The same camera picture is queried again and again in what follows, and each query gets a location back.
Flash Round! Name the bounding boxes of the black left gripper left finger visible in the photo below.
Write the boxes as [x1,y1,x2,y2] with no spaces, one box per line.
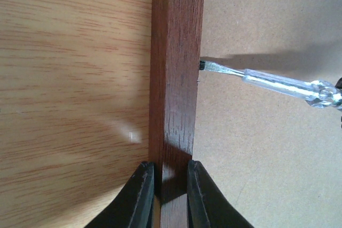
[88,162,154,228]

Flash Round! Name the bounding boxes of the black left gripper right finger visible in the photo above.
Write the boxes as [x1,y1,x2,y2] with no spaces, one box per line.
[187,160,252,228]

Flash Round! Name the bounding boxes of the brown wooden picture frame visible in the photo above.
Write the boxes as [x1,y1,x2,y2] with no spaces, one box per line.
[149,0,204,227]

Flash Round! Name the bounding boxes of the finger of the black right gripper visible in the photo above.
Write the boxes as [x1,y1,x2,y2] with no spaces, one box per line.
[335,77,342,89]

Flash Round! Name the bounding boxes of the clear handle screwdriver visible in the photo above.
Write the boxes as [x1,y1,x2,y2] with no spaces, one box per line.
[199,60,341,111]

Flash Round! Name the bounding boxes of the brown frame backing board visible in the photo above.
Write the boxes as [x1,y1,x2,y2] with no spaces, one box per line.
[193,0,341,227]

